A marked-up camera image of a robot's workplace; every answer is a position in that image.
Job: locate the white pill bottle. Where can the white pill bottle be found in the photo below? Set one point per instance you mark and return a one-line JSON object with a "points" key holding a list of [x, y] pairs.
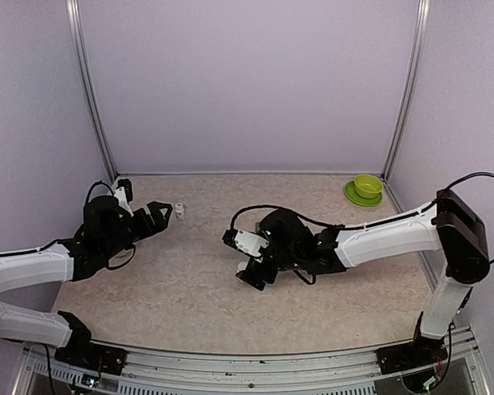
{"points": [[179, 211], [243, 268]]}

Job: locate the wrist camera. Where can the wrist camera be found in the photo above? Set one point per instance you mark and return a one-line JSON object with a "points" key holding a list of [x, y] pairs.
{"points": [[246, 242], [123, 191]]}

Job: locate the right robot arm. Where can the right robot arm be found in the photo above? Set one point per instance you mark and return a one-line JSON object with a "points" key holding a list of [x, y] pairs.
{"points": [[447, 224]]}

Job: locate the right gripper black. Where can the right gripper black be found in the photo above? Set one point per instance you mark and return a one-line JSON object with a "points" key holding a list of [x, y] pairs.
{"points": [[253, 271]]}

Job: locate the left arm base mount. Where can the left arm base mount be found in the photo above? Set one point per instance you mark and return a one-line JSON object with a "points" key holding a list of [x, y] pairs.
{"points": [[97, 357]]}

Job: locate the green saucer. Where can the green saucer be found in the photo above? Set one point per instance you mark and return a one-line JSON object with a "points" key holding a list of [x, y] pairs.
{"points": [[351, 194]]}

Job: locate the green bowl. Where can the green bowl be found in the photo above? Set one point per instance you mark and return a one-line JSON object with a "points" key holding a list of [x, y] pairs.
{"points": [[367, 186]]}

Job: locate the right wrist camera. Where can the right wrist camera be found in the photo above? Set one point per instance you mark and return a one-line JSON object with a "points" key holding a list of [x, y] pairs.
{"points": [[246, 242]]}

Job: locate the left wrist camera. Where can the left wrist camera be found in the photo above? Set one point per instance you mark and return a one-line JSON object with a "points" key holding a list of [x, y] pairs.
{"points": [[123, 191]]}

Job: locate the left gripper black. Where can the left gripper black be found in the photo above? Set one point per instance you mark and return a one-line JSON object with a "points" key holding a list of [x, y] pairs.
{"points": [[160, 224]]}

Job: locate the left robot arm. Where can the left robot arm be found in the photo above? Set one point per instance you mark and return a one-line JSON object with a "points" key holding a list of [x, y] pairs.
{"points": [[109, 227]]}

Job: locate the left aluminium frame post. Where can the left aluminium frame post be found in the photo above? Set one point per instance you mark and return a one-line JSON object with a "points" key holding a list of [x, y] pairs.
{"points": [[79, 44]]}

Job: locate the right aluminium frame post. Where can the right aluminium frame post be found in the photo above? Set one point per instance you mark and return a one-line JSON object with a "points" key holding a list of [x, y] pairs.
{"points": [[419, 36]]}

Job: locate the aluminium frame post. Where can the aluminium frame post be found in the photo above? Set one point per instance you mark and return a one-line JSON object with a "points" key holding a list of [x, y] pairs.
{"points": [[79, 44], [419, 36]]}

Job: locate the front aluminium rail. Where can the front aluminium rail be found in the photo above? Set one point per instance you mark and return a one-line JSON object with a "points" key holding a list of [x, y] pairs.
{"points": [[219, 361]]}

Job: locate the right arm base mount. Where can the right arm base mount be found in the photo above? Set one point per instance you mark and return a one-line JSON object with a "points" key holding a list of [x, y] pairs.
{"points": [[406, 356]]}

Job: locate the white pill bottle front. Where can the white pill bottle front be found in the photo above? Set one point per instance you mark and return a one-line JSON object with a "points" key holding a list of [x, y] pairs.
{"points": [[243, 268]]}

